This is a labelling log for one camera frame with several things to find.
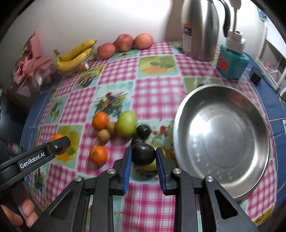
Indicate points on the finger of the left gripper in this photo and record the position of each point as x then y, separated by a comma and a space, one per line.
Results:
20, 166

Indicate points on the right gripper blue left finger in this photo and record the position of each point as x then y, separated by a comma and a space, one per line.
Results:
112, 182

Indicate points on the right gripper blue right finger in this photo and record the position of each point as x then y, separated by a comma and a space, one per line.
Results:
178, 183

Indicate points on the yellow-green fruit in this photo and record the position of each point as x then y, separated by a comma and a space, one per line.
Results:
152, 166

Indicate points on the orange mandarin with stem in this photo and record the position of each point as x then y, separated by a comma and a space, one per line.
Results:
98, 155

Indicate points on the dark plum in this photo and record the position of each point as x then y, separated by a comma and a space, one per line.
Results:
143, 132
142, 154

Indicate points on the brown kiwi front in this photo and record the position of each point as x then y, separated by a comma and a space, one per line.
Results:
103, 136

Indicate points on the brown kiwi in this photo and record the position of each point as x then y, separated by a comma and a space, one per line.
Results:
103, 136
111, 127

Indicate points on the large green fruit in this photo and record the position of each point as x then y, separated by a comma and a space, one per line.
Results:
126, 124

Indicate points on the person's left hand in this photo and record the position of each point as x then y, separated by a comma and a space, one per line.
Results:
28, 209

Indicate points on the large steel bowl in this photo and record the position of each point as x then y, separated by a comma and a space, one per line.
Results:
218, 131

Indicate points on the checkered fruit-print tablecloth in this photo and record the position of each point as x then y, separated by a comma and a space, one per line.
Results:
149, 84

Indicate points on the clear glass fruit dish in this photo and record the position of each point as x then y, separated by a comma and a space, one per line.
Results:
83, 66

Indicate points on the lower yellow banana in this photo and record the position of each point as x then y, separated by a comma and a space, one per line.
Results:
70, 64

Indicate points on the yellow banana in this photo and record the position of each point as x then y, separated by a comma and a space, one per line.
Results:
76, 51
70, 64

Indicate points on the blue fabric table cover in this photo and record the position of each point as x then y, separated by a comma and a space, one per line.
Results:
261, 203

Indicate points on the red apple left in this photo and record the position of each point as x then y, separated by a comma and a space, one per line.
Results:
106, 51

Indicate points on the red apple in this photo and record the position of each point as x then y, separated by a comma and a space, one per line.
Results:
143, 41
106, 51
124, 42

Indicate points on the teal toy box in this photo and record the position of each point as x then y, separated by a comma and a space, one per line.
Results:
231, 64

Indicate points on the black charger plug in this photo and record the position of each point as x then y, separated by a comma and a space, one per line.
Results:
255, 75

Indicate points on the upper yellow banana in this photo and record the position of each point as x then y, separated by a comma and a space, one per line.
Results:
76, 51

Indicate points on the red apple middle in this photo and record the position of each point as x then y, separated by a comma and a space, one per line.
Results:
124, 42

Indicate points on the red apple right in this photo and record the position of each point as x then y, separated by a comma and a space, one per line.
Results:
143, 41

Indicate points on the white power adapter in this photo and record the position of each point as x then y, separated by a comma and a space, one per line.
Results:
234, 41

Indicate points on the white shelf rack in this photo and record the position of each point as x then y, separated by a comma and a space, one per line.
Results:
271, 56

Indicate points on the stainless steel thermos jug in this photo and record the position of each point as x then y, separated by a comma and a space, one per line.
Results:
200, 29

